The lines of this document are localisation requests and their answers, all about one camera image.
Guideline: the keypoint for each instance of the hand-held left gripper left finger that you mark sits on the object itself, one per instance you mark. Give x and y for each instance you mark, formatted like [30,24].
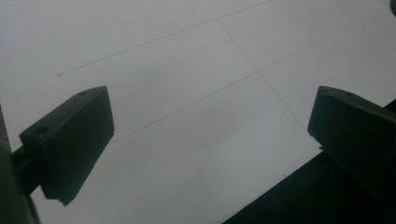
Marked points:
[68,140]

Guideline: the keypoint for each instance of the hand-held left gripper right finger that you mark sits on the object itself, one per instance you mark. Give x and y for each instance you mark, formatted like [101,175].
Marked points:
[355,130]

